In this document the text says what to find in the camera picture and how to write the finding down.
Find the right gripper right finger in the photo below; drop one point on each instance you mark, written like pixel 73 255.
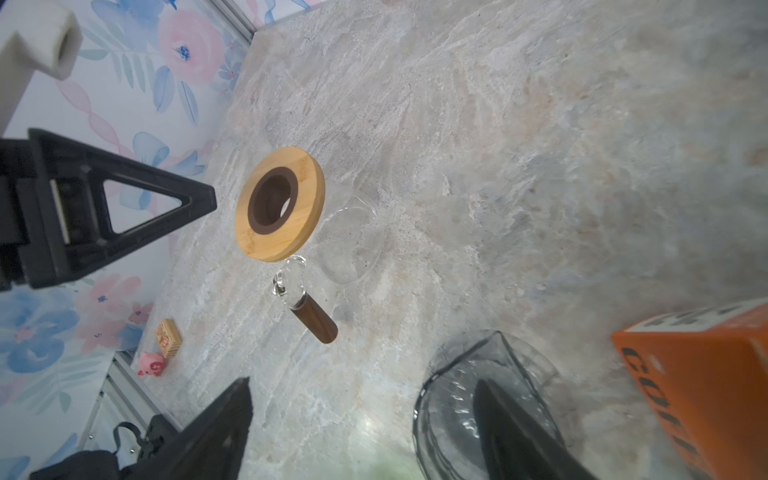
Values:
pixel 514 445

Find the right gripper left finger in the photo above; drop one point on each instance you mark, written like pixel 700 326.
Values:
pixel 212 446

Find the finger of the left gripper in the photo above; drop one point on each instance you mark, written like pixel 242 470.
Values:
pixel 55 221

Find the clear glass server wooden handle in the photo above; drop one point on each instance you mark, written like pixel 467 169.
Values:
pixel 345 246

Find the orange coffee filter pack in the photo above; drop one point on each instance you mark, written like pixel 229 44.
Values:
pixel 704 374

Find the grey glass carafe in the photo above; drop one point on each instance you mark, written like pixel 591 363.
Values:
pixel 444 429

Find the pink pig toy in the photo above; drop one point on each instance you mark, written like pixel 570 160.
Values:
pixel 151 364

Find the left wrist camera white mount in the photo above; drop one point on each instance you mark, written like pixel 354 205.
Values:
pixel 36 36

